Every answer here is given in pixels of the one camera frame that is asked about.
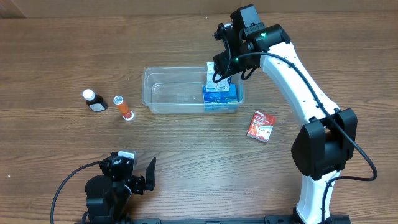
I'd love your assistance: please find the white Hansaplast box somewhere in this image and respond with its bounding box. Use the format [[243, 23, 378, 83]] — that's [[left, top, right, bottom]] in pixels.
[[205, 62, 231, 93]]

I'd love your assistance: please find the blue VapoDrops box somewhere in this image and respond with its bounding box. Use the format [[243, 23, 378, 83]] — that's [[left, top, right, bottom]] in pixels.
[[203, 84, 239, 113]]

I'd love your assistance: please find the orange tube white cap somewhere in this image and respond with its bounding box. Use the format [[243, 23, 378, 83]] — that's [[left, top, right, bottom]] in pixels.
[[113, 95, 134, 121]]

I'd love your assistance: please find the dark syrup bottle white cap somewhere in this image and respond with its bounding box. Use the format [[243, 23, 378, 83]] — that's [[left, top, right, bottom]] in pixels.
[[82, 89, 108, 112]]

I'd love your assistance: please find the clear plastic container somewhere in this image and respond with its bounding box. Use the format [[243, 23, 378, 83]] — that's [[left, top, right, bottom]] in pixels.
[[142, 67, 245, 114]]

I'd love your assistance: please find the red medicine box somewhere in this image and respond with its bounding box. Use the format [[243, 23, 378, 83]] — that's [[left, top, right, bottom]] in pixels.
[[246, 110, 276, 142]]

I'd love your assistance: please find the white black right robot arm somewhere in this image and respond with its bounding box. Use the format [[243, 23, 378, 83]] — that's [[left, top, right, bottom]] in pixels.
[[213, 4, 358, 223]]

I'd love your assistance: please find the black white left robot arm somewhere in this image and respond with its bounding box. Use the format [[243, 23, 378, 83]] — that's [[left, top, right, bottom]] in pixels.
[[85, 151, 157, 223]]

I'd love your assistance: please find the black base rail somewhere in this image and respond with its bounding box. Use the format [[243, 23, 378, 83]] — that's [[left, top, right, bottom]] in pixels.
[[74, 214, 352, 224]]

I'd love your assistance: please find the brown cardboard back wall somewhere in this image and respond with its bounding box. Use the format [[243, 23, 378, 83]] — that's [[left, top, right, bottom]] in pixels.
[[1, 0, 397, 18]]

